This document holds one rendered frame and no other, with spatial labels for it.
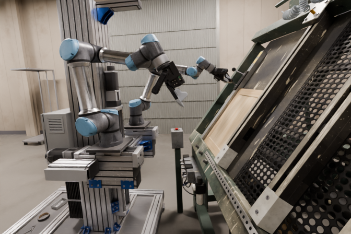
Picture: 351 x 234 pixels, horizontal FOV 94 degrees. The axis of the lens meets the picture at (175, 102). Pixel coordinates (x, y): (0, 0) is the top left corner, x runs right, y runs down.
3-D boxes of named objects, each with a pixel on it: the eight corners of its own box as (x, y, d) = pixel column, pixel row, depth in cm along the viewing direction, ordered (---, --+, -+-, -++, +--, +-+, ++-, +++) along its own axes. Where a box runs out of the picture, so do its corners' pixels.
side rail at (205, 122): (202, 133, 179) (194, 128, 178) (262, 49, 172) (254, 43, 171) (203, 136, 173) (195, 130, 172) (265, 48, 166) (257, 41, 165)
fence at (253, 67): (203, 139, 154) (200, 137, 153) (264, 54, 148) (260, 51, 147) (205, 141, 149) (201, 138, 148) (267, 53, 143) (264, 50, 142)
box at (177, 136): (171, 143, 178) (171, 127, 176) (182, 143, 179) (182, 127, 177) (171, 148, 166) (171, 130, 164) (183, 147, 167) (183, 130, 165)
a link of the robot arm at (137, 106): (126, 114, 154) (125, 100, 152) (135, 112, 166) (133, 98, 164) (137, 115, 149) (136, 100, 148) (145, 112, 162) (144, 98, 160)
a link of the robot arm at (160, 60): (150, 61, 73) (154, 63, 81) (155, 70, 74) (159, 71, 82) (164, 52, 72) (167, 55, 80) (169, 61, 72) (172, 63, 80)
